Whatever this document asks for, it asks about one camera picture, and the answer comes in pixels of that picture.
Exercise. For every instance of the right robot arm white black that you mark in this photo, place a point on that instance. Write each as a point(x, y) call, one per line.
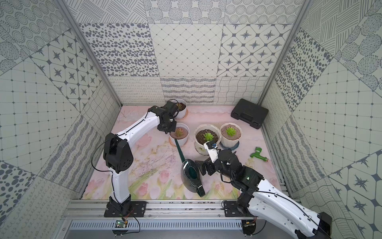
point(260, 198)

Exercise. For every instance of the right small circuit board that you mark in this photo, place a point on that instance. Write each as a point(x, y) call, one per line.
point(248, 227)

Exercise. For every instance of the dark green watering can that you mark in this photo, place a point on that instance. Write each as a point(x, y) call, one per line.
point(190, 174)

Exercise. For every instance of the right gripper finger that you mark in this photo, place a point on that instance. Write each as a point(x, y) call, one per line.
point(205, 167)
point(212, 144)

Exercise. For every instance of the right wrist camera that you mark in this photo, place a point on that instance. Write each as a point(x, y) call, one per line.
point(213, 153)

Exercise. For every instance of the green hose nozzle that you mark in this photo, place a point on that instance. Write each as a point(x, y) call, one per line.
point(257, 154)

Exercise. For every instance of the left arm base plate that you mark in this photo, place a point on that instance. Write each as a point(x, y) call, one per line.
point(135, 209)

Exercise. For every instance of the small circuit board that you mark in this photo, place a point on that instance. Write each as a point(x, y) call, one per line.
point(248, 227)
point(120, 228)

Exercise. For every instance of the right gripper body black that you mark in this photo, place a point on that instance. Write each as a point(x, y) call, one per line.
point(219, 168)

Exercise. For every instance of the white pot bright green succulent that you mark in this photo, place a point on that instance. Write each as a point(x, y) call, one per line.
point(230, 135)

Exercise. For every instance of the black plastic tool case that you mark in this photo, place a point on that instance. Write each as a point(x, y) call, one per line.
point(250, 113)

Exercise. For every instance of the white pot yellow-brown succulent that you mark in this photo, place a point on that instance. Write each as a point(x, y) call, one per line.
point(182, 108)

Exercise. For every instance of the left small circuit board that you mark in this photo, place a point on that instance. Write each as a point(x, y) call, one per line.
point(120, 228)

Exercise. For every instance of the large white pot green succulent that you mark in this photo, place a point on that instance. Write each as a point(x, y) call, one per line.
point(203, 134)

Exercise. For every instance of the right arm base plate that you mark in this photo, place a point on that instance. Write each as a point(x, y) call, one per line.
point(231, 209)

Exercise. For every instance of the aluminium mounting rail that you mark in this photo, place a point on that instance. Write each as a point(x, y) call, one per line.
point(167, 209)

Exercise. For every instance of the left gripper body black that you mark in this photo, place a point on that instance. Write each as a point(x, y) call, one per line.
point(166, 126)

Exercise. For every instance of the white pot pink succulent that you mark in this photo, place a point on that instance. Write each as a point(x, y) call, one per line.
point(180, 134)

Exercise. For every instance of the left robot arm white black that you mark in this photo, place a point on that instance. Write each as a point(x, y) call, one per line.
point(118, 155)

